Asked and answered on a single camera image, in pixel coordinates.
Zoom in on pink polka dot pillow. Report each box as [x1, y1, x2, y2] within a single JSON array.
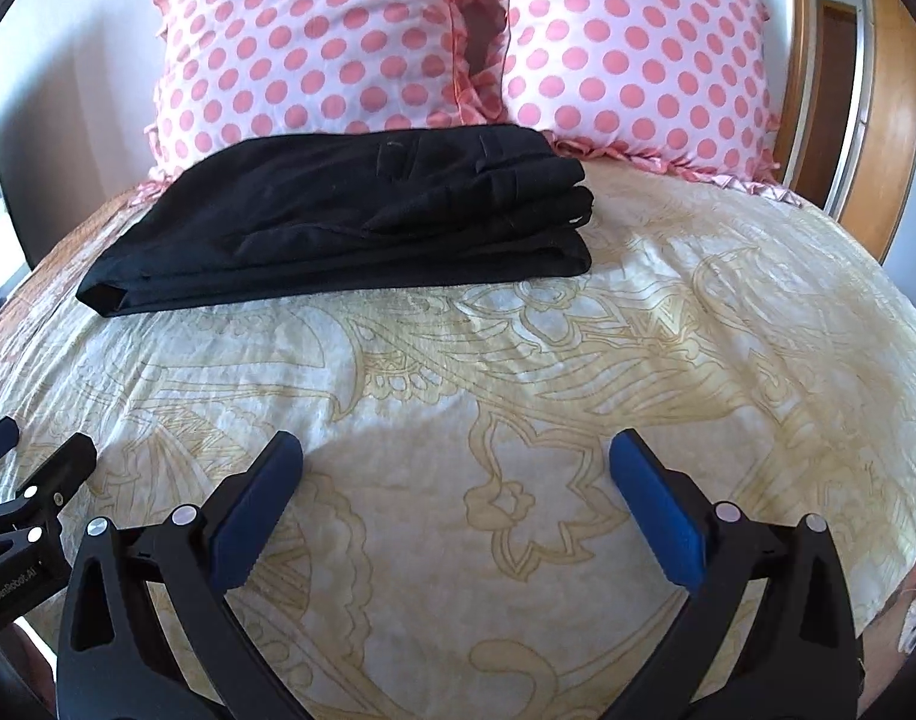
[[498, 0, 804, 205], [143, 0, 507, 185]]

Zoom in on cream patterned bedspread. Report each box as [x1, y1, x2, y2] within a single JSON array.
[[0, 157, 916, 720]]

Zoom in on person's printed clothing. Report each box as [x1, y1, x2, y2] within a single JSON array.
[[858, 525, 916, 698]]

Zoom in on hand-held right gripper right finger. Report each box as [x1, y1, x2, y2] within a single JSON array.
[[600, 429, 864, 720]]

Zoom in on brown patterned bed sheet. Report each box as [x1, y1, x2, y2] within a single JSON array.
[[0, 184, 159, 391]]

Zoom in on black pants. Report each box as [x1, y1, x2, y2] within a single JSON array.
[[75, 124, 595, 318]]

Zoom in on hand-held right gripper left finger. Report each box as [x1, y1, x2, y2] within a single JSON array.
[[59, 431, 331, 720]]

